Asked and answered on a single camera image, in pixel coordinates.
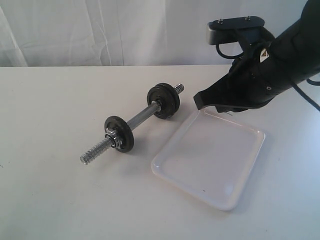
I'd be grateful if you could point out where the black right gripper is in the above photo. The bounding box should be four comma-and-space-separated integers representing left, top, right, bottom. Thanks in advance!
193, 39, 295, 113

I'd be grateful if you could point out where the silver threaded dumbbell bar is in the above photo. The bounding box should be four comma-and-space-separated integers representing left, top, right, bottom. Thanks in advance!
80, 83, 185, 165

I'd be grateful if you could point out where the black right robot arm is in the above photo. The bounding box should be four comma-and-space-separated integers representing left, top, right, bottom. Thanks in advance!
193, 0, 320, 113

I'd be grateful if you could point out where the white rectangular plastic tray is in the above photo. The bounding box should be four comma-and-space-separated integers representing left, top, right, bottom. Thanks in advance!
151, 110, 266, 211

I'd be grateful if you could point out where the white backdrop curtain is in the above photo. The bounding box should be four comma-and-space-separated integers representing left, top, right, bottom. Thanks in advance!
0, 0, 306, 67

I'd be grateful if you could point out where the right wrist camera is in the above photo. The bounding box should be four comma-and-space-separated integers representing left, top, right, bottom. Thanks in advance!
206, 15, 275, 46

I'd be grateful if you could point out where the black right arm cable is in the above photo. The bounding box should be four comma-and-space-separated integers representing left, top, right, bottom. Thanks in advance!
214, 42, 320, 111

